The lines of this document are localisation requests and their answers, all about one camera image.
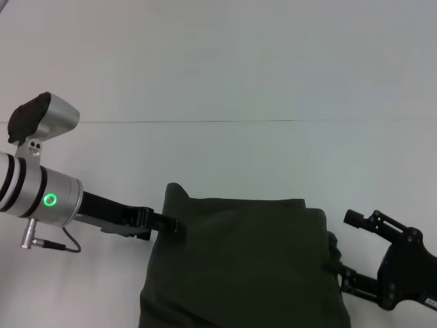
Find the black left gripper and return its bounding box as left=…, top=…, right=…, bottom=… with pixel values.
left=72, top=191, right=188, bottom=243

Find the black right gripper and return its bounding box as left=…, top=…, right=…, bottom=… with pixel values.
left=323, top=208, right=437, bottom=312

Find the dark green shirt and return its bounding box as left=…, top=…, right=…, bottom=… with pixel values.
left=138, top=182, right=352, bottom=328

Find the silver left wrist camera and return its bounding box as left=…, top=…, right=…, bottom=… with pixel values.
left=6, top=92, right=81, bottom=145

